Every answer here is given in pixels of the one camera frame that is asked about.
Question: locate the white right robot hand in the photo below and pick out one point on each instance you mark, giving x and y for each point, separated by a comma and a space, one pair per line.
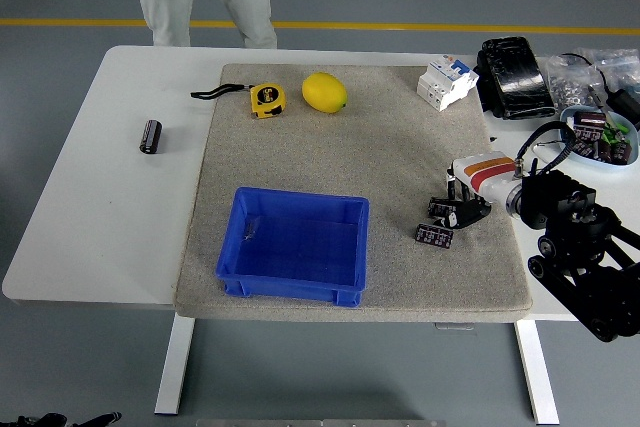
487, 174

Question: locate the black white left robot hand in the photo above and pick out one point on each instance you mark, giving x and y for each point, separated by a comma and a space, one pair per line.
100, 419

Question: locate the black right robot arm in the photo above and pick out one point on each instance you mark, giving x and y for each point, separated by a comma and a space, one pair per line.
575, 207

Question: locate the blue plastic box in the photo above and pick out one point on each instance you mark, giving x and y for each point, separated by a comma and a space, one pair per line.
295, 292

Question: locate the white table leg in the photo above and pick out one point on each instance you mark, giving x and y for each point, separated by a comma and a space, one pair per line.
172, 372
542, 397

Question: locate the light blue bowl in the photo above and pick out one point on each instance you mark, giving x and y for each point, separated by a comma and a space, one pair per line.
585, 159

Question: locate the white circuit breaker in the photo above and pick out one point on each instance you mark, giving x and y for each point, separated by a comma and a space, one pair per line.
445, 84

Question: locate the black wrapped pack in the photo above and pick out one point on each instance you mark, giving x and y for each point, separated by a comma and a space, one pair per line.
515, 77

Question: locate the clear bag of metal screws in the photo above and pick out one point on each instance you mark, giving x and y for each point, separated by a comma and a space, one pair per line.
572, 82

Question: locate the green plastic pieces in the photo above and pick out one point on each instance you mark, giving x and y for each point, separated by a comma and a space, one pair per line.
612, 134

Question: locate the black power adapter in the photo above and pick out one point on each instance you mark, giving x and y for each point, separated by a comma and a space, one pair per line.
627, 103

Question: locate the clear plastic bag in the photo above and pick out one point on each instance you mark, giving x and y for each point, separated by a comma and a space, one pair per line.
617, 59

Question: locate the yellow lemon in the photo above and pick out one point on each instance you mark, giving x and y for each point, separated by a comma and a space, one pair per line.
324, 92

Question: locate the grey-brown mat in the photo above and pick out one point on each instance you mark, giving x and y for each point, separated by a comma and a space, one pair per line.
235, 147

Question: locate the grey bracket under table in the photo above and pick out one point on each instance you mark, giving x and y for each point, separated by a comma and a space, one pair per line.
454, 325

